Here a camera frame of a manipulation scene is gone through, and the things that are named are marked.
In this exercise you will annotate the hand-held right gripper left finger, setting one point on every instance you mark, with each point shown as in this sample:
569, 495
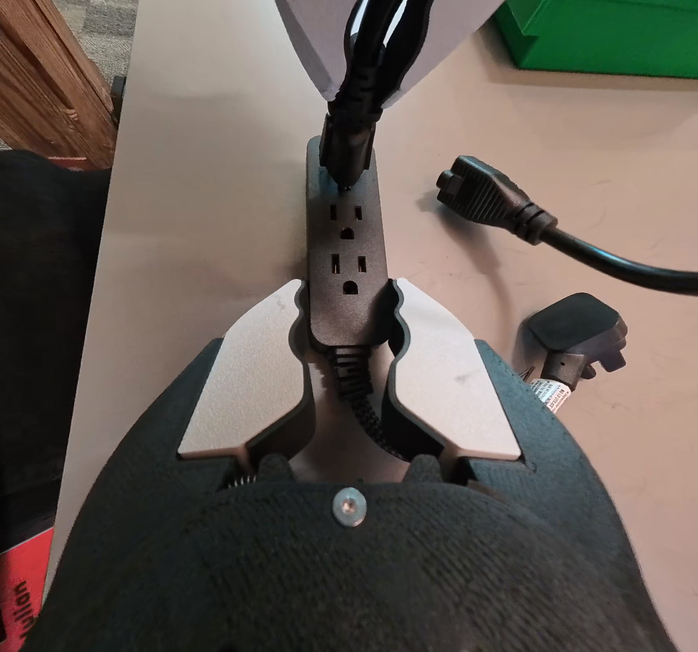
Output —
245, 379

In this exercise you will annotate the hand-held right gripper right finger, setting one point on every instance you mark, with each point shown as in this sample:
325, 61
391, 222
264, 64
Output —
452, 384

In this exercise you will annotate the black power plug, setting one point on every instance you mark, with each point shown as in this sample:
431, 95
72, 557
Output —
346, 139

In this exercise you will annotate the black power strip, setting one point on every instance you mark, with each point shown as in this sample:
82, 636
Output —
321, 215

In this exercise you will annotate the black flat angled plug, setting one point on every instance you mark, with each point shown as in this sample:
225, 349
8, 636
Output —
578, 330

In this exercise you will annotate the green plastic bin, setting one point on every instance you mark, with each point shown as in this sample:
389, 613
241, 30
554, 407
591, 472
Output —
600, 8

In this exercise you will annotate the wooden cabinet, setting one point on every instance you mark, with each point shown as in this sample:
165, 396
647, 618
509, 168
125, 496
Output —
43, 63

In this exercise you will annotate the red printed box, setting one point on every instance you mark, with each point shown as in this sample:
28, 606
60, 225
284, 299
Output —
24, 570

